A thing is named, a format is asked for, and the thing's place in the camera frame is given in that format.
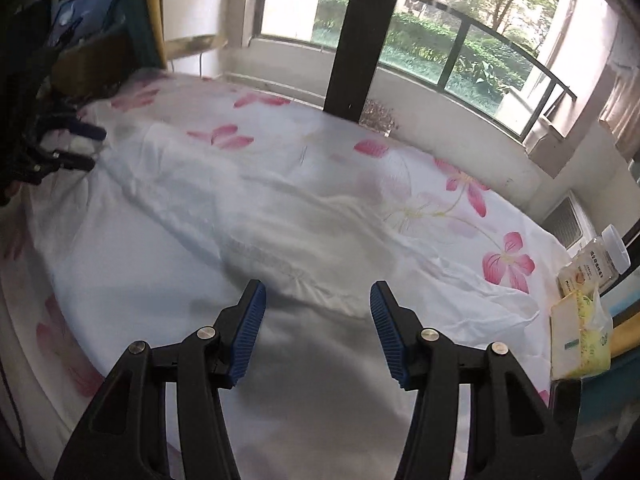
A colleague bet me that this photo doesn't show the beige hanging garment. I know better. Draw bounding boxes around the beige hanging garment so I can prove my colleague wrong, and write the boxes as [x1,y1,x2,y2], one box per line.
[600,60,640,161]

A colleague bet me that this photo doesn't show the dried flower bunch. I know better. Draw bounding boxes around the dried flower bunch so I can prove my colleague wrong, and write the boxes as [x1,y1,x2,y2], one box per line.
[360,100,401,133]

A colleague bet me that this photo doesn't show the white hooded jacket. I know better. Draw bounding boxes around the white hooded jacket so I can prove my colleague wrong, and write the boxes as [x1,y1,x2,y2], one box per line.
[25,115,543,480]

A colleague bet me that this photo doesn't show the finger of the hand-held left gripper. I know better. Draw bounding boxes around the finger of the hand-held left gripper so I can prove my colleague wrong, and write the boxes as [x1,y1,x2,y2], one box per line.
[20,147,97,186]
[30,105,107,142]

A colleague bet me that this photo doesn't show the teal and yellow curtain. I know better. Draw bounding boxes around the teal and yellow curtain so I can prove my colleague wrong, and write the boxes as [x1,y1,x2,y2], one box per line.
[607,280,640,361]
[117,0,166,71]

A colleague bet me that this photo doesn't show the clear jar with white lid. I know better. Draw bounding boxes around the clear jar with white lid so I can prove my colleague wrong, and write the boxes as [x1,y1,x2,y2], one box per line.
[557,225,632,301]

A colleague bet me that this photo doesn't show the black tablet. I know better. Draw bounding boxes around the black tablet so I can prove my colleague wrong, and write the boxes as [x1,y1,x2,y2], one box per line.
[549,377,583,461]

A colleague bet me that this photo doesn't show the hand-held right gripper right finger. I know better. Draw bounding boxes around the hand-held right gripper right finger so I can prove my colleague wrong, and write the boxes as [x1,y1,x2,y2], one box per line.
[369,281,583,480]

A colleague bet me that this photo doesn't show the black balcony railing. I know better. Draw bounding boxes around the black balcony railing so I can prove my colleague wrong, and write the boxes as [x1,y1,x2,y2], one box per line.
[250,0,578,143]

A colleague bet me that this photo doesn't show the white outdoor air conditioner unit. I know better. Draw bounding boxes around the white outdoor air conditioner unit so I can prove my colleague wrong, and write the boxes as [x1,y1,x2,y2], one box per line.
[542,190,598,251]

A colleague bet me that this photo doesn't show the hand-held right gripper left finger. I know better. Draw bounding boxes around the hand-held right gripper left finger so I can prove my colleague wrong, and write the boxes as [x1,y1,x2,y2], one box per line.
[52,280,268,480]

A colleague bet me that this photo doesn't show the floral bed sheet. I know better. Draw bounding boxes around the floral bed sheet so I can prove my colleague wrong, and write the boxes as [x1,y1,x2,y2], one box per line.
[0,67,591,480]

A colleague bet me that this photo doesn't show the round wooden stool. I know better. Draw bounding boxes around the round wooden stool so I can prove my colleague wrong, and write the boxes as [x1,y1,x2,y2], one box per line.
[165,34,228,58]

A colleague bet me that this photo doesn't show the black sliding door frame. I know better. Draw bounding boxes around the black sliding door frame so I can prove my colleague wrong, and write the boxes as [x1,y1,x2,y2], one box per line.
[322,0,403,123]

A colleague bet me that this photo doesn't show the brown cardboard box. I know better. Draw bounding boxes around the brown cardboard box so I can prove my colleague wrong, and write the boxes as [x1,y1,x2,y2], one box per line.
[52,32,136,96]

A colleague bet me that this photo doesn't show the yellow tissue box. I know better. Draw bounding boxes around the yellow tissue box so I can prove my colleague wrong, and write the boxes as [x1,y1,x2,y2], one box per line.
[550,290,613,381]

